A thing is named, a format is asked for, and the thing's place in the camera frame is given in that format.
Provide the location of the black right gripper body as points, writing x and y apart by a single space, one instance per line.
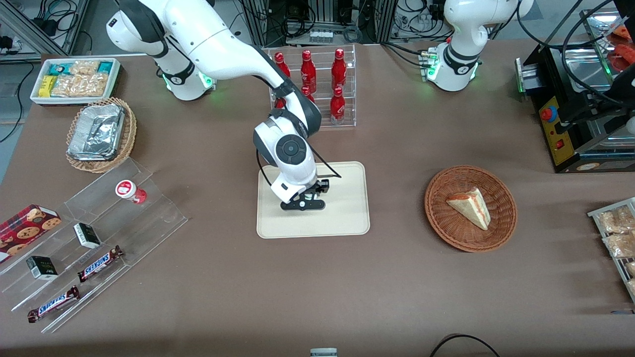
320 187

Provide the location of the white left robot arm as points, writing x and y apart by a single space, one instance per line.
456 54

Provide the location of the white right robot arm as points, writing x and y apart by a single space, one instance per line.
213 44

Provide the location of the beige plastic tray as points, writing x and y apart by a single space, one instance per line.
347 218

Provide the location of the red gum bottle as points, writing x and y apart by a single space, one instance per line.
128 190

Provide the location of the black machine yellow panel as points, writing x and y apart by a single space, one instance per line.
558 144

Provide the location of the red packaged food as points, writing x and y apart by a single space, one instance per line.
622 52

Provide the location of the clear acrylic bottle rack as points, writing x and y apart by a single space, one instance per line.
349 114

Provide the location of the red cola bottle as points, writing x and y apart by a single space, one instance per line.
306 93
280 103
337 106
339 72
308 72
281 62

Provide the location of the clear snack bag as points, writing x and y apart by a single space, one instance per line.
620 244
615 220

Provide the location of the brown wicker basket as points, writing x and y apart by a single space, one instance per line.
456 228

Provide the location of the white power strip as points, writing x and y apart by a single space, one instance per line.
321 36

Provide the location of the wrapped triangle sandwich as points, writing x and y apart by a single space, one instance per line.
471 208

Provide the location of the small grey device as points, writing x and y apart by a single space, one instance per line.
323 353

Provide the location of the clear acrylic stepped display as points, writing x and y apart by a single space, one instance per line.
139 223

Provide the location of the light wicker basket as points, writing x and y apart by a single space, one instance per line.
130 129

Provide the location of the Snickers chocolate bar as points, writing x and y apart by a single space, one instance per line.
53 304
99 263

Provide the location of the aluminium foil container stack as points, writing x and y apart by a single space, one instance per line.
96 131

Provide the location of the small black box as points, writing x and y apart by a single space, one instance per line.
41 267
87 235

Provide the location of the teal snack pack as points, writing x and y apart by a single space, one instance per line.
58 67
105 67

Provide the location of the clear rice cracker bag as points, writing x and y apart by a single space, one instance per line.
85 67
79 86

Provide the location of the white plastic tub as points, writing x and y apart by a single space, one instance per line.
69 101

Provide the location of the yellow snack pack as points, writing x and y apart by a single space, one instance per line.
46 86

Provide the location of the red cookie box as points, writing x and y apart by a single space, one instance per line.
22 230

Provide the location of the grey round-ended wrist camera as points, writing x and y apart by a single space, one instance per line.
292 206

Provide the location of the aluminium equipment frame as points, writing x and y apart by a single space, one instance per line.
322 12

